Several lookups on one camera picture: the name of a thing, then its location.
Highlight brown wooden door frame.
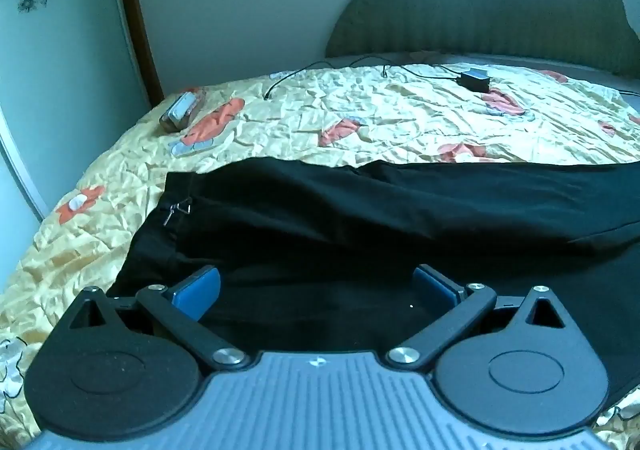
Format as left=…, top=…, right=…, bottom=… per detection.
left=122, top=0, right=165, bottom=106

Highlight floral wardrobe door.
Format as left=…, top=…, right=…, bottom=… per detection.
left=1, top=0, right=149, bottom=278

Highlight dark padded headboard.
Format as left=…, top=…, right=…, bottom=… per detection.
left=326, top=0, right=639, bottom=77

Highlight small packaged box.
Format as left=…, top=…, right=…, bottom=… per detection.
left=160, top=88, right=205, bottom=134

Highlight black cable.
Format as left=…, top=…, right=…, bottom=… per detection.
left=262, top=54, right=464, bottom=101

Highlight black pants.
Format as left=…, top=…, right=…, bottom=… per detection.
left=110, top=158, right=639, bottom=398

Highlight yellow floral bedsheet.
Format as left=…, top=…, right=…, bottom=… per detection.
left=1, top=64, right=639, bottom=449

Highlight black power adapter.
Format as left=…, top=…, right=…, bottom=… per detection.
left=456, top=69, right=490, bottom=94

